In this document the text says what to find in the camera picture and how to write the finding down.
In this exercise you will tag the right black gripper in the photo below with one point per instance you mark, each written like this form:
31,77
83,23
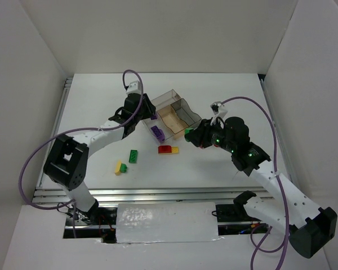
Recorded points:
197,135

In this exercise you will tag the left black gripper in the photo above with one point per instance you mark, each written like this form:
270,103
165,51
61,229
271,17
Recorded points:
146,106

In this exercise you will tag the purple lego brick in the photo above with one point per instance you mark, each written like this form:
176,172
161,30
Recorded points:
158,133

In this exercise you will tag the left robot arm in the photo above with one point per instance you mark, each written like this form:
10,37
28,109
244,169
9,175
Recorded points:
67,161

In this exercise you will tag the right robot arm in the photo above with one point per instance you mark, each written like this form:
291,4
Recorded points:
310,226

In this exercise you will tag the clear small container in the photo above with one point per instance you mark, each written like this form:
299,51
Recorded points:
160,124

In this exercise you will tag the clear smoky container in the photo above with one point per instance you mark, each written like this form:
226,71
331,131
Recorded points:
165,99

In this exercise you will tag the dark grey container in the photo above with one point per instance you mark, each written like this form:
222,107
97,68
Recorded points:
185,114

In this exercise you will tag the yellow flat lego plate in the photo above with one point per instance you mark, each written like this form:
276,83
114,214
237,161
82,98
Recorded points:
174,150

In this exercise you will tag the red arch lego brick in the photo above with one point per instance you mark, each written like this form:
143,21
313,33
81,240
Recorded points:
164,149

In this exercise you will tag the green flat lego plate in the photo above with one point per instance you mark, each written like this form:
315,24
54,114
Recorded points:
133,156

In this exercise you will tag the small green lego brick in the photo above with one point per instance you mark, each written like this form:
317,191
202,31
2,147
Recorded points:
123,168

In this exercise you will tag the yellow curved lego brick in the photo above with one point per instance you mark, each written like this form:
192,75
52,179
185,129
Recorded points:
118,169

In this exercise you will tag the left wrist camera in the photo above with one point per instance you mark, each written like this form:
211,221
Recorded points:
134,87

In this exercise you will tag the aluminium rail frame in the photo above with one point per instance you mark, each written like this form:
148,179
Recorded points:
192,174

